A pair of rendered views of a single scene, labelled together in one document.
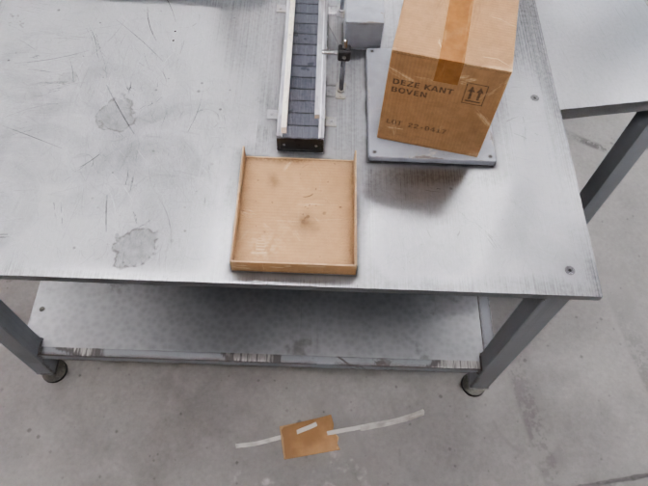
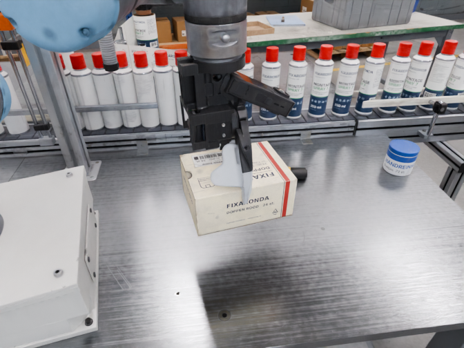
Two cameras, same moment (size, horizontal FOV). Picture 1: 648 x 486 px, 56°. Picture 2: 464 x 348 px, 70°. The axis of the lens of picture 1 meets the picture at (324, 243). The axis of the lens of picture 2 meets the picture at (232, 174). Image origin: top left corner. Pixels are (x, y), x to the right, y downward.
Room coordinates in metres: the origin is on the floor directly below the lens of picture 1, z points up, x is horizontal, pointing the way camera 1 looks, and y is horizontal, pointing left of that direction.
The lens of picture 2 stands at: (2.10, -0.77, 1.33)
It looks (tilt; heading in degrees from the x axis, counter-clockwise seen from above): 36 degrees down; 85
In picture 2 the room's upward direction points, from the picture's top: straight up
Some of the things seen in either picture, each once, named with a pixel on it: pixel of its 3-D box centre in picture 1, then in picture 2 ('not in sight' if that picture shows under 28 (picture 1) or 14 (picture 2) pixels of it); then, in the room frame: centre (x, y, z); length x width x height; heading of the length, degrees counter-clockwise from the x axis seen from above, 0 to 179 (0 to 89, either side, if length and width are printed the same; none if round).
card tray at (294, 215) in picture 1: (296, 207); not in sight; (0.73, 0.07, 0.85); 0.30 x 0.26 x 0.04; 2
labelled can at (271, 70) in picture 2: not in sight; (270, 84); (2.28, 0.13, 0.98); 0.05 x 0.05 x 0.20
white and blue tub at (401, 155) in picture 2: not in sight; (400, 157); (2.59, -0.09, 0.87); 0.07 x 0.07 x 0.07
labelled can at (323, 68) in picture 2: not in sight; (321, 82); (2.43, 0.14, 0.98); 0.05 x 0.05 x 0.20
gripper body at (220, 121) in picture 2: not in sight; (214, 99); (2.11, -0.34, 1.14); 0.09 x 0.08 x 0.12; 13
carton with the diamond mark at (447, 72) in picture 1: (445, 60); not in sight; (1.07, -0.25, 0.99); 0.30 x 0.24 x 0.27; 171
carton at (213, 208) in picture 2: not in sight; (235, 184); (2.14, -0.33, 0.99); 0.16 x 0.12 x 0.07; 13
